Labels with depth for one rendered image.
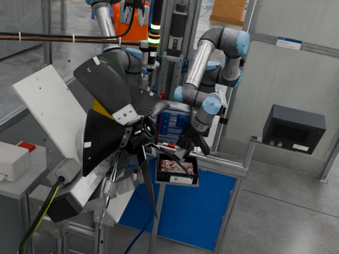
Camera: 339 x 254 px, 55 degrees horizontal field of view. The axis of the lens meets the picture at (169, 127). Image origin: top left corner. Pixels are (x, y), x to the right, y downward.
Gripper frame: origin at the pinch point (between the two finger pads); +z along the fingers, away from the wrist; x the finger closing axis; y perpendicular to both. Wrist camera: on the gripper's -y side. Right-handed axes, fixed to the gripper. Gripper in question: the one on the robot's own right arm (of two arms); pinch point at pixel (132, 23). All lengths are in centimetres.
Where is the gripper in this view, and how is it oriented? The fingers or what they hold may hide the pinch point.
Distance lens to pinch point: 184.9
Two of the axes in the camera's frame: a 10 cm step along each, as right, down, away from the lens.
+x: -9.6, -2.4, 1.3
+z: -1.5, 8.6, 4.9
